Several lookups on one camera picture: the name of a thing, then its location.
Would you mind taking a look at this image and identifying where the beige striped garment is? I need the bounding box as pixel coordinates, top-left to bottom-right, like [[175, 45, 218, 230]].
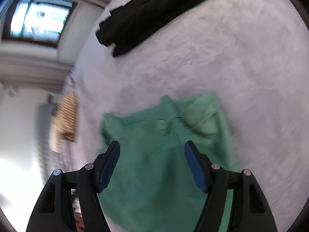
[[49, 90, 80, 153]]

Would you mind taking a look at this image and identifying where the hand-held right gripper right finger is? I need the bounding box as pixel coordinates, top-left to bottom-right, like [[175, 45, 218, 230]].
[[184, 140, 278, 232]]

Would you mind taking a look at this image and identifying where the window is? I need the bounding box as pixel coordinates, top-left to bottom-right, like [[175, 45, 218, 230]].
[[2, 0, 78, 46]]

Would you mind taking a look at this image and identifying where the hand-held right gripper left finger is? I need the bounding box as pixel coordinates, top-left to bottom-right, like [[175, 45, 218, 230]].
[[26, 140, 121, 232]]

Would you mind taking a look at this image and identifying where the green work jacket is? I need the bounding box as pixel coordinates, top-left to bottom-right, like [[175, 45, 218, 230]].
[[97, 93, 242, 232]]

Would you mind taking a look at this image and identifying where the black folded garment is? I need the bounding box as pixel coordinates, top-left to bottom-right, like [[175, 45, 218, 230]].
[[95, 0, 242, 58]]

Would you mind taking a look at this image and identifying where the lilac fleece blanket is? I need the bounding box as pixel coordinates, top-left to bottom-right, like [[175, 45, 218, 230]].
[[39, 0, 309, 232]]

